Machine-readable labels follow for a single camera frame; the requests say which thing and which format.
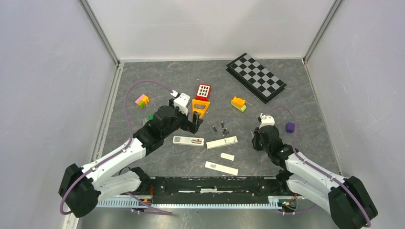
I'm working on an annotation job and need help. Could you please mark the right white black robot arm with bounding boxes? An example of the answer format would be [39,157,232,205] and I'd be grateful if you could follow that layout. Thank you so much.
[252,125,378,229]

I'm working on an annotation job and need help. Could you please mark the long white remote back cover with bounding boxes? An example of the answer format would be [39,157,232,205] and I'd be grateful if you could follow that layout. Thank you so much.
[205,161,238,176]

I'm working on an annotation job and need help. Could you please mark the white slotted cable duct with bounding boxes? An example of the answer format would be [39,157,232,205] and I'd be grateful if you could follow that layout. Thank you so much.
[96,196,282,210]

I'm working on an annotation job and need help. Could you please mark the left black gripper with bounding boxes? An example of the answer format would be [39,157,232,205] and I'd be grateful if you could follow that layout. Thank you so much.
[162,99,203,138]

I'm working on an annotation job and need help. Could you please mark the purple cube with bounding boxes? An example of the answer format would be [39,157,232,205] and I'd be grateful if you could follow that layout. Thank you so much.
[285,122,296,133]

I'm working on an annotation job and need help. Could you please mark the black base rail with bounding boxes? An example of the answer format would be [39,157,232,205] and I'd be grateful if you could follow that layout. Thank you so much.
[132,176,299,204]

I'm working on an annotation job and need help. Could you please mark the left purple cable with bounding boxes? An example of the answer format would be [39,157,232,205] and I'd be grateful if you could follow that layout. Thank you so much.
[59,79,176,216]

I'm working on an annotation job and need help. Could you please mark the white battery cover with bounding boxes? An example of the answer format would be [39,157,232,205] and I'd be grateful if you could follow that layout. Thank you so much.
[220,153,234,161]

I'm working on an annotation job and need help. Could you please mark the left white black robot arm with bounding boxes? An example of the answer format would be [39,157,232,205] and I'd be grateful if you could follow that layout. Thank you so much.
[58,105,203,218]

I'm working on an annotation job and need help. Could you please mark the orange green toy block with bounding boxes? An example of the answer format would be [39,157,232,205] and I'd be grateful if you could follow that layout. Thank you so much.
[231,96,246,113]

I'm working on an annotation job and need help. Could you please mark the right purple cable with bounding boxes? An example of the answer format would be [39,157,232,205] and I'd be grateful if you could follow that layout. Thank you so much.
[266,105,372,228]

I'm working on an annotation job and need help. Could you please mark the white remote control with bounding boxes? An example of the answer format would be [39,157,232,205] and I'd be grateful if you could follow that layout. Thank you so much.
[172,136,204,146]
[206,136,238,149]

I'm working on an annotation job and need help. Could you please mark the pink yellow green blocks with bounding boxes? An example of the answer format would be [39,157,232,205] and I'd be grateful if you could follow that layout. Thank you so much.
[135,94,150,108]

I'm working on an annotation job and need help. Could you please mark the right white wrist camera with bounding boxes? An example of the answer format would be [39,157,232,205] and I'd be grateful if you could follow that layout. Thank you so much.
[258,113,275,129]

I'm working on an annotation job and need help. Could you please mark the black grey checkerboard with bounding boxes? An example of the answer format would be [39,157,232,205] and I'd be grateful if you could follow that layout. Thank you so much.
[226,53,287,104]

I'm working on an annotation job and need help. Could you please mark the red white window block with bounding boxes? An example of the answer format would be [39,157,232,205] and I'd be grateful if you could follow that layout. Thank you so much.
[195,83,212,101]

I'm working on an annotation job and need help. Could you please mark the green blue grey blocks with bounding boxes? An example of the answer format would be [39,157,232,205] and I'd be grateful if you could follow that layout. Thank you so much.
[142,114,153,125]

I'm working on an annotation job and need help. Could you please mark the orange triangular plastic frame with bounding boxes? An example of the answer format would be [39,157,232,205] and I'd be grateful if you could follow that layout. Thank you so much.
[192,99,210,118]

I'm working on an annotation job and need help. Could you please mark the purple cable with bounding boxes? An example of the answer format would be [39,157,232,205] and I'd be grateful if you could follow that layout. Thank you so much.
[266,105,372,228]
[59,79,176,216]

